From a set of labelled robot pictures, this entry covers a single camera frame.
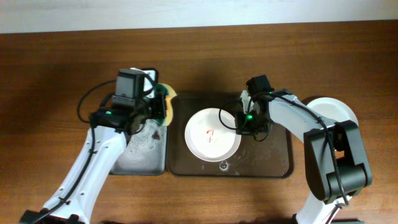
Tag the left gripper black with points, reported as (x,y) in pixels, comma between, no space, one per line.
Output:
(157,112)

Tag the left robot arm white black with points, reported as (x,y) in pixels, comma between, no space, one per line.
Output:
(138,96)

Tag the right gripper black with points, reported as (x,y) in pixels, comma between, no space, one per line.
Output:
(242,128)

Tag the large brown tray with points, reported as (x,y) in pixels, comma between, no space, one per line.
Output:
(269,159)

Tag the dark object at bottom edge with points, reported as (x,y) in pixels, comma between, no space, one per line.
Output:
(348,221)

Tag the pale green plate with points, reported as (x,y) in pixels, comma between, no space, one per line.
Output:
(333,108)

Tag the pink plate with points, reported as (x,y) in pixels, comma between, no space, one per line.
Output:
(210,135)

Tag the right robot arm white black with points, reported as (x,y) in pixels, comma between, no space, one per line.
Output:
(336,163)

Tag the green yellow sponge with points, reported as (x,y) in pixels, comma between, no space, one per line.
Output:
(169,93)

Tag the small grey soapy tray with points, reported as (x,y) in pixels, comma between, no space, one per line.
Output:
(145,153)

